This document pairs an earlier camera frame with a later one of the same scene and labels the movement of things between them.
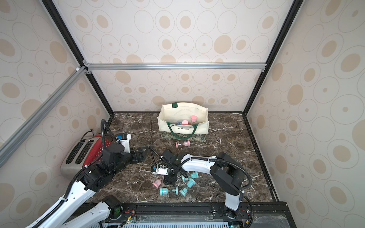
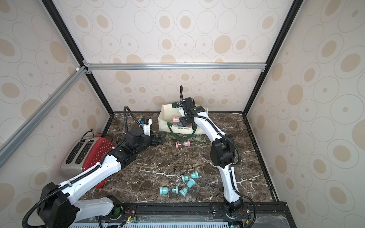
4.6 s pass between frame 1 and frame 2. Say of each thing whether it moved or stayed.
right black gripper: moved
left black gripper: moved
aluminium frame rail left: stayed
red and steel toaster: stayed
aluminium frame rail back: stayed
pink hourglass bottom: moved
